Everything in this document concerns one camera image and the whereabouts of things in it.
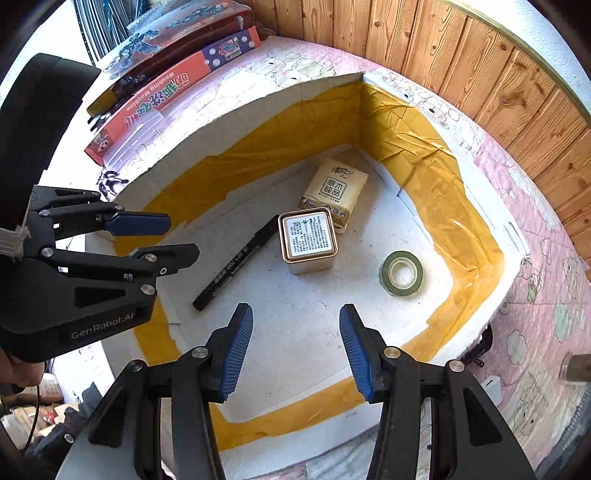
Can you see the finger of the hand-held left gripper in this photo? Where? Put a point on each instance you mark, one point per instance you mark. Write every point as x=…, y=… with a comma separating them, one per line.
x=175, y=256
x=138, y=224

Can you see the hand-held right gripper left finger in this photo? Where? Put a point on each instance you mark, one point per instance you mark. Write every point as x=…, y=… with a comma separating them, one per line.
x=238, y=350

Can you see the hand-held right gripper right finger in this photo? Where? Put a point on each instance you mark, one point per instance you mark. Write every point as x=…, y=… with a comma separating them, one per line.
x=355, y=350

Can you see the white cardboard box yellow tape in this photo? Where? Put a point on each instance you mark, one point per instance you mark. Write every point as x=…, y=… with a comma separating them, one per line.
x=300, y=323

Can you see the person's left hand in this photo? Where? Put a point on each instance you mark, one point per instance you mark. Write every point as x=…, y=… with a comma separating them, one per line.
x=25, y=374

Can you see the black marker pen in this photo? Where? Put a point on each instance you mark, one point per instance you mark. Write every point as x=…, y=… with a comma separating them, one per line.
x=231, y=267

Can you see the green tape roll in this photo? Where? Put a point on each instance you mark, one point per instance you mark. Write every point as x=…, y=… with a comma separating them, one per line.
x=385, y=277

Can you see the square metal tin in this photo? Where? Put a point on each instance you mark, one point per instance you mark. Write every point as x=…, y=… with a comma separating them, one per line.
x=307, y=240

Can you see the small white block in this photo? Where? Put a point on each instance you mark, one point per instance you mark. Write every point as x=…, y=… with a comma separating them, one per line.
x=491, y=388

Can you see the beige tissue packet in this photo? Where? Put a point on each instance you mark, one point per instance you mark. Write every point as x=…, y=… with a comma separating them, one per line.
x=334, y=189

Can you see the pink bear printed blanket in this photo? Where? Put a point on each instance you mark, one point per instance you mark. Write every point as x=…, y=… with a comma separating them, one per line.
x=531, y=300

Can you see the robot print toy box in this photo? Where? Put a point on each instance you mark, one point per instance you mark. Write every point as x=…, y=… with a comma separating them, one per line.
x=184, y=18

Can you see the glass tea bottle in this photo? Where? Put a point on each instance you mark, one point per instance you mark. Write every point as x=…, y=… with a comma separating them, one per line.
x=579, y=369

